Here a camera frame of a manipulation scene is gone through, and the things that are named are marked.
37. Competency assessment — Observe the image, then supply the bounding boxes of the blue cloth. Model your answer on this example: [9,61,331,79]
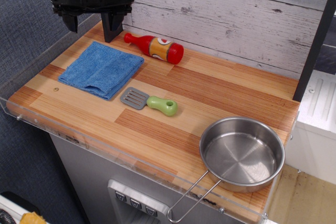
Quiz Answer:
[58,42,144,100]

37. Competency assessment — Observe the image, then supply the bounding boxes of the grey spatula green handle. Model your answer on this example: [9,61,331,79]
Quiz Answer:
[120,87,178,116]

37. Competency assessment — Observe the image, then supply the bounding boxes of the stainless steel pan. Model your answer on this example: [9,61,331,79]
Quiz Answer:
[166,116,285,223]

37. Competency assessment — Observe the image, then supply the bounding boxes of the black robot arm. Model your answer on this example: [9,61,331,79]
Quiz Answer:
[50,0,134,35]

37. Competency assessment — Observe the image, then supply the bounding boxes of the red toy sauce bottle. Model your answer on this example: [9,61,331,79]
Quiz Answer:
[124,33,184,65]

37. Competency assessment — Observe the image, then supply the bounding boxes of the clear acrylic table guard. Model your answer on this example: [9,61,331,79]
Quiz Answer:
[0,8,300,224]

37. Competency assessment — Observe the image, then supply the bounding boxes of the grey toy kitchen cabinet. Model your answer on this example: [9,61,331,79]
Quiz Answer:
[51,135,265,223]

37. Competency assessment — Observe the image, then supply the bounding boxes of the silver button control panel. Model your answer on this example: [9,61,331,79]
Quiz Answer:
[108,179,170,223]

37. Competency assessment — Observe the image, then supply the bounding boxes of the white ribbed cabinet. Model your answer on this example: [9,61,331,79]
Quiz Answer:
[285,70,335,184]

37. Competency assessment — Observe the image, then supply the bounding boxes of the dark grey left post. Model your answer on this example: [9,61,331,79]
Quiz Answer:
[101,13,122,42]

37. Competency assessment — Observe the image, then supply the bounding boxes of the dark grey post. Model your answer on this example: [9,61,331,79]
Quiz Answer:
[292,0,335,102]
[101,13,122,42]

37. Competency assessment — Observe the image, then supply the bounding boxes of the black braided cable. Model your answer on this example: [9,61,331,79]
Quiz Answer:
[0,208,17,224]

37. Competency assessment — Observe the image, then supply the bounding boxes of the dark grey right post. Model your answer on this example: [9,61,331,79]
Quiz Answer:
[292,0,335,102]

